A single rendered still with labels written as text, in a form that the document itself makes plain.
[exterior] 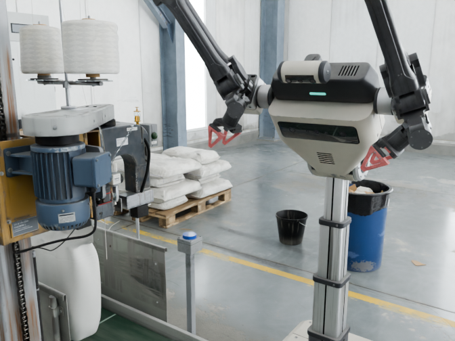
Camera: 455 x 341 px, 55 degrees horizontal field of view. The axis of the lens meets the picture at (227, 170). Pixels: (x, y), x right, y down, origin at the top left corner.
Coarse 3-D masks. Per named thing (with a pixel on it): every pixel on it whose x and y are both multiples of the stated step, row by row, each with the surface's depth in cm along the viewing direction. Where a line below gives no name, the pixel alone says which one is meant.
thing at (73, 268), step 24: (48, 240) 191; (72, 240) 186; (48, 264) 190; (72, 264) 183; (96, 264) 191; (72, 288) 185; (96, 288) 192; (72, 312) 187; (96, 312) 193; (72, 336) 191
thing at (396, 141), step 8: (400, 128) 118; (384, 136) 121; (392, 136) 119; (400, 136) 118; (384, 144) 118; (392, 144) 119; (400, 144) 118; (408, 144) 119; (392, 152) 117; (400, 152) 121
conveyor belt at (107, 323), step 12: (108, 312) 215; (108, 324) 205; (120, 324) 205; (132, 324) 205; (96, 336) 196; (108, 336) 196; (120, 336) 196; (132, 336) 196; (144, 336) 196; (156, 336) 196
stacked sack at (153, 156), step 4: (152, 156) 482; (156, 156) 484; (160, 156) 488; (164, 156) 490; (168, 156) 493; (116, 160) 472; (120, 160) 468; (152, 160) 471; (120, 164) 462; (120, 168) 459; (120, 172) 462; (124, 172) 457
